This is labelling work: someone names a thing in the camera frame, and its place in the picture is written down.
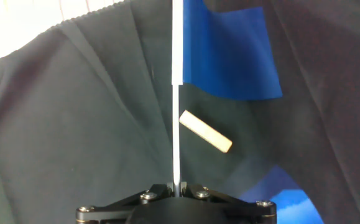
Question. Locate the small wooden block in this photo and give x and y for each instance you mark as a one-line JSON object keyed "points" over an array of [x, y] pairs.
{"points": [[204, 130]]}

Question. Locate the blue mountain print sheet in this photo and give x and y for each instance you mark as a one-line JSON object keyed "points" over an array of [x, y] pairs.
{"points": [[291, 208]]}

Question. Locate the blue flag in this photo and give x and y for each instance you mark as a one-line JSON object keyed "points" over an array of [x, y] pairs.
{"points": [[229, 56]]}

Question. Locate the black cloth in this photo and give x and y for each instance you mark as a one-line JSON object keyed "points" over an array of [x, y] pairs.
{"points": [[58, 124]]}

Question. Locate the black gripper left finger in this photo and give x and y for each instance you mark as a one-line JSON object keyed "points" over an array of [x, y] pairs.
{"points": [[111, 213]]}

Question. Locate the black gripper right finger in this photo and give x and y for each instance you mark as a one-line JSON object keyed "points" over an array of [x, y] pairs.
{"points": [[248, 213]]}

